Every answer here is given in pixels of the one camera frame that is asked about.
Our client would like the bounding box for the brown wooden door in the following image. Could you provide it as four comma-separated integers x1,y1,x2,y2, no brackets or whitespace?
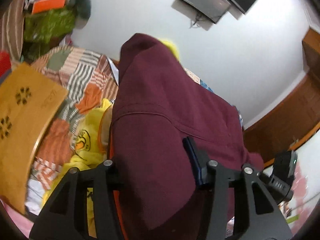
244,28,319,163

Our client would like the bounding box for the yellow duck plush blanket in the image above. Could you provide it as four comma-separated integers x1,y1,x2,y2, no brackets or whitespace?
41,37,181,238

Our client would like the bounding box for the green patterned cloth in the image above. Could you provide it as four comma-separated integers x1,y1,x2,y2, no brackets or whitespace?
22,8,76,62

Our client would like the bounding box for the maroon button-up shirt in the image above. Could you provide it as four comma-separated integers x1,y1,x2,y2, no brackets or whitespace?
111,34,264,239

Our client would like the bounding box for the wooden lap desk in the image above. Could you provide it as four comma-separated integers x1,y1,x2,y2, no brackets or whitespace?
1,63,68,214

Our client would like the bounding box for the pink heart wall decal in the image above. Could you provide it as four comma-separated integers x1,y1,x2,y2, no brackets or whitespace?
289,163,319,234

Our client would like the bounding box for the red folded garment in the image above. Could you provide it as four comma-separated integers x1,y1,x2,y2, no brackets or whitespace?
0,50,11,78

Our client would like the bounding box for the orange striped patchwork quilt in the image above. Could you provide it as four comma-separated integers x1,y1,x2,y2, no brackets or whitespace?
24,45,121,215

